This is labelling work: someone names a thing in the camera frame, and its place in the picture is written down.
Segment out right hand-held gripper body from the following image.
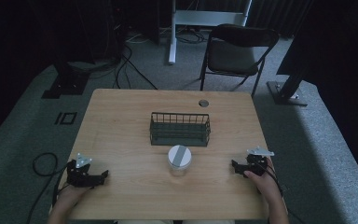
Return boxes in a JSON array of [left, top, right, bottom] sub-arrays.
[[243, 146, 275, 178]]

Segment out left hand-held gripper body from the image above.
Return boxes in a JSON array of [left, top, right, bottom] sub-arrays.
[[66, 152, 98, 189]]

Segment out person's left hand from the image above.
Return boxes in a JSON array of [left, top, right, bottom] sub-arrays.
[[57, 184, 91, 210]]

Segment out person's right hand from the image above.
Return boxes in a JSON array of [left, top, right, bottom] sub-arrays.
[[243, 158, 278, 201]]

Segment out clear jar with white lid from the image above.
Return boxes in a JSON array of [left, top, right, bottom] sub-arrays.
[[167, 144, 193, 177]]

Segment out black metal stand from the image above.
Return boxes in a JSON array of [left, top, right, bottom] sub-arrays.
[[266, 0, 316, 107], [41, 46, 90, 100]]

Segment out black folding chair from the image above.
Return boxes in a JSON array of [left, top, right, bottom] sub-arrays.
[[199, 23, 280, 98]]

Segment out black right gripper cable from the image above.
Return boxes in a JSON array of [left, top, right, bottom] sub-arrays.
[[255, 161, 306, 224]]

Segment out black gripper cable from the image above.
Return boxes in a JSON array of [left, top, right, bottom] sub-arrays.
[[25, 151, 73, 224], [255, 161, 306, 224]]

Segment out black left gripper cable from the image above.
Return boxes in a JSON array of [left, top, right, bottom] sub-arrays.
[[25, 151, 73, 224]]

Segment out dark wire basket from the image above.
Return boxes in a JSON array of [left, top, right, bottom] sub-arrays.
[[149, 111, 212, 147]]

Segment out black floor cables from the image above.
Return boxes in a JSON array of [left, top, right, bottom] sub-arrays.
[[68, 27, 159, 91]]

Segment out white desk frame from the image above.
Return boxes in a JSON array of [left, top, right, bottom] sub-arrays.
[[168, 0, 254, 65]]

